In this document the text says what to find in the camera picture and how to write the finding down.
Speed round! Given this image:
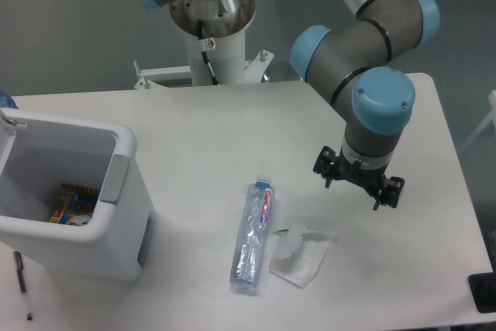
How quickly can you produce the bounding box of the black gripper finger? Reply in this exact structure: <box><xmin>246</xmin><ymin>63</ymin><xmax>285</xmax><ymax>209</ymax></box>
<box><xmin>373</xmin><ymin>177</ymin><xmax>405</xmax><ymax>210</ymax></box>
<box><xmin>313</xmin><ymin>146</ymin><xmax>338</xmax><ymax>188</ymax></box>

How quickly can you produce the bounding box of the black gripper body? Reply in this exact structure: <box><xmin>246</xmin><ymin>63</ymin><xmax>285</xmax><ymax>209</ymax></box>
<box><xmin>333</xmin><ymin>150</ymin><xmax>389</xmax><ymax>196</ymax></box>

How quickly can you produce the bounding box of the crushed clear plastic bottle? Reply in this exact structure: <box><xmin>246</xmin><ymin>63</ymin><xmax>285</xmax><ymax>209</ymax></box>
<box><xmin>229</xmin><ymin>175</ymin><xmax>275</xmax><ymax>291</ymax></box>

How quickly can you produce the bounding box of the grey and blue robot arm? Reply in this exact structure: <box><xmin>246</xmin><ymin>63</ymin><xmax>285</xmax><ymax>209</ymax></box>
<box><xmin>141</xmin><ymin>0</ymin><xmax>440</xmax><ymax>208</ymax></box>

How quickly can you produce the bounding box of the white open trash can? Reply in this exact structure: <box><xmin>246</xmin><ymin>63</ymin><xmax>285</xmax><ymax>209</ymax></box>
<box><xmin>1</xmin><ymin>109</ymin><xmax>154</xmax><ymax>281</ymax></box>

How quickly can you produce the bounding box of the black device at table edge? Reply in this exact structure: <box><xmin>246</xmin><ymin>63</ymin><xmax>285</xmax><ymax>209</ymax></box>
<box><xmin>468</xmin><ymin>272</ymin><xmax>495</xmax><ymax>314</ymax></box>

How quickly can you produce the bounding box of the colourful snack wrapper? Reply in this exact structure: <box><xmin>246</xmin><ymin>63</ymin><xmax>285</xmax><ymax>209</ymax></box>
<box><xmin>49</xmin><ymin>184</ymin><xmax>100</xmax><ymax>226</ymax></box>

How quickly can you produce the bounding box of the black pen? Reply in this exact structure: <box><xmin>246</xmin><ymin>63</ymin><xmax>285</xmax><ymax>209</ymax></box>
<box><xmin>13</xmin><ymin>251</ymin><xmax>34</xmax><ymax>322</ymax></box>

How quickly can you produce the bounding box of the blue object at left edge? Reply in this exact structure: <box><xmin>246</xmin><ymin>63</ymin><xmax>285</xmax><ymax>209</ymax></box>
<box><xmin>0</xmin><ymin>91</ymin><xmax>18</xmax><ymax>109</ymax></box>

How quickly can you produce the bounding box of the white frame at right edge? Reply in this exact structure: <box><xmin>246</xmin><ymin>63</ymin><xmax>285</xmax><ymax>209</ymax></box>
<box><xmin>460</xmin><ymin>90</ymin><xmax>495</xmax><ymax>153</ymax></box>

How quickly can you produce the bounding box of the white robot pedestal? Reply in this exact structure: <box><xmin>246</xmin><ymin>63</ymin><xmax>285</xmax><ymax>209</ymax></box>
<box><xmin>133</xmin><ymin>0</ymin><xmax>275</xmax><ymax>91</ymax></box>

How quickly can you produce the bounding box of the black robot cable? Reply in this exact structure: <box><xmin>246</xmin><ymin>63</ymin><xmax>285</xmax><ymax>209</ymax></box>
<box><xmin>196</xmin><ymin>19</ymin><xmax>221</xmax><ymax>87</ymax></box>

